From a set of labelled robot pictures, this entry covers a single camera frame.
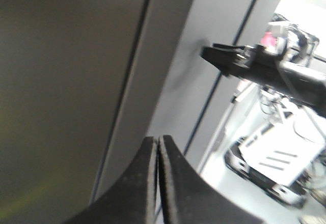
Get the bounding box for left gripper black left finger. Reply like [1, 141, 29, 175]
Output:
[65, 136, 157, 223]

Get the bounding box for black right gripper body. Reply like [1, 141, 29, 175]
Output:
[244, 44, 326, 107]

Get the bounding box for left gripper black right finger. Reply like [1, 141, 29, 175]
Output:
[159, 135, 264, 223]

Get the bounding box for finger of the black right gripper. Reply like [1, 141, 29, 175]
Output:
[200, 43, 251, 77]

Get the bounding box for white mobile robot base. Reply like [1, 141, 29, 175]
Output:
[224, 123, 324, 209]

